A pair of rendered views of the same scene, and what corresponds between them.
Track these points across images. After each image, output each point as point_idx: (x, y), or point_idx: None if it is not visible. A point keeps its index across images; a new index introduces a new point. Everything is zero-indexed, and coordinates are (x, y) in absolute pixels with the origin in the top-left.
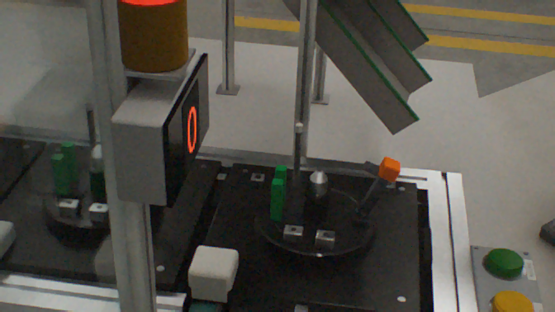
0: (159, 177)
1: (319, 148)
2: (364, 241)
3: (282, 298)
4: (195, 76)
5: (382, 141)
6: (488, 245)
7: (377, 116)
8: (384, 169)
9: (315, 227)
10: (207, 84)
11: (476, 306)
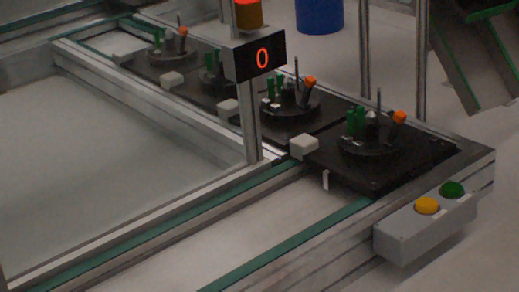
0: (233, 69)
1: (468, 129)
2: (379, 154)
3: (321, 164)
4: (266, 36)
5: (517, 136)
6: (509, 205)
7: None
8: (394, 115)
9: (364, 141)
10: (284, 43)
11: (411, 200)
